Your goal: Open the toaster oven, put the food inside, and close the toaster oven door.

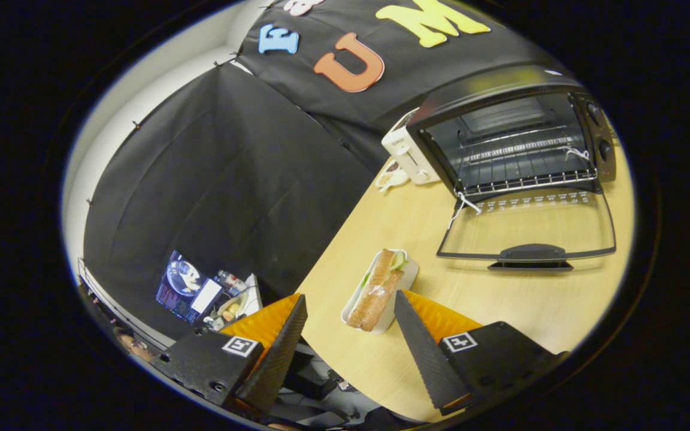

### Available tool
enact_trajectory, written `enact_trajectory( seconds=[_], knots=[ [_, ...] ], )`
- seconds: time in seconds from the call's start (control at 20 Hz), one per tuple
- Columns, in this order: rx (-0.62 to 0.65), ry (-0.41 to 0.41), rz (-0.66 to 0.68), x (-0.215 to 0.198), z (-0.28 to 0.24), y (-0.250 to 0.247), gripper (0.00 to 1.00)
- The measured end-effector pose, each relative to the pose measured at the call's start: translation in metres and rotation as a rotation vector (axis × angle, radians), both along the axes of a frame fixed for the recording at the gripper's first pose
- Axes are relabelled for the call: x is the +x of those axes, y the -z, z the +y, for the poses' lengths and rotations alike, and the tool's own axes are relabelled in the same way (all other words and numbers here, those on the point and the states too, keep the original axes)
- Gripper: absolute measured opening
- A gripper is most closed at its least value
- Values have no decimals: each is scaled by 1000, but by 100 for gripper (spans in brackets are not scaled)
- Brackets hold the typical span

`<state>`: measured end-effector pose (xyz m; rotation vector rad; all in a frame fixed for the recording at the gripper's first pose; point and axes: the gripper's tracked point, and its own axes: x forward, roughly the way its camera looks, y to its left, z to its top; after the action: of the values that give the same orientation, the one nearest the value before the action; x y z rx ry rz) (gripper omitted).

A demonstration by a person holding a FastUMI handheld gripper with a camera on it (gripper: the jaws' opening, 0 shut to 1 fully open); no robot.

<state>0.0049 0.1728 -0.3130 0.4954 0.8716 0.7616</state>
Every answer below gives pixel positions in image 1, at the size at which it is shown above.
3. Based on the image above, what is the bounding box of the sandwich with lettuce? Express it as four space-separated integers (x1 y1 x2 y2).
347 249 408 332

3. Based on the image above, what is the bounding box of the computer monitor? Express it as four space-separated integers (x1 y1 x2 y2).
155 250 223 324

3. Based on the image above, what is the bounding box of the small white dish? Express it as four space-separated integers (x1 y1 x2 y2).
375 162 410 193

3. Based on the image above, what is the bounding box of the black toaster oven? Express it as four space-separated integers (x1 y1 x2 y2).
406 65 618 272

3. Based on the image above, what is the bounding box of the white rectangular tray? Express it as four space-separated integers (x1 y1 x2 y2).
341 249 419 335

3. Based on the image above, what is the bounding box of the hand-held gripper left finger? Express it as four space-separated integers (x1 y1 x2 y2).
153 293 308 417

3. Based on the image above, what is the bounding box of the white pop-up toaster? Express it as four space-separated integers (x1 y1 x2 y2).
381 109 441 185

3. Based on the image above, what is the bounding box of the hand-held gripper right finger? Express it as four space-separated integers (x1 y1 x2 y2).
394 290 567 415

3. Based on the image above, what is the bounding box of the bowl of food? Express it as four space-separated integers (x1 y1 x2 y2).
216 292 250 321

